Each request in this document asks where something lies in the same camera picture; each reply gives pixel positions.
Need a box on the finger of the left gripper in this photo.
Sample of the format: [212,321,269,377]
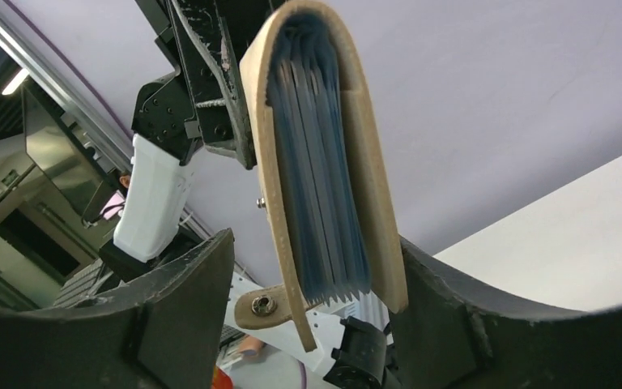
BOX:
[168,1,256,169]

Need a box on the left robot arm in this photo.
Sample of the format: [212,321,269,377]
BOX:
[113,1,407,312]

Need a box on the tan leather card holder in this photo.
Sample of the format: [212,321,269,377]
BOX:
[235,1,408,352]

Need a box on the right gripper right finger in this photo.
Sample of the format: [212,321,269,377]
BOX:
[391,240,622,388]

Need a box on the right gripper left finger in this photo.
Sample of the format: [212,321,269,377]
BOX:
[0,229,234,388]

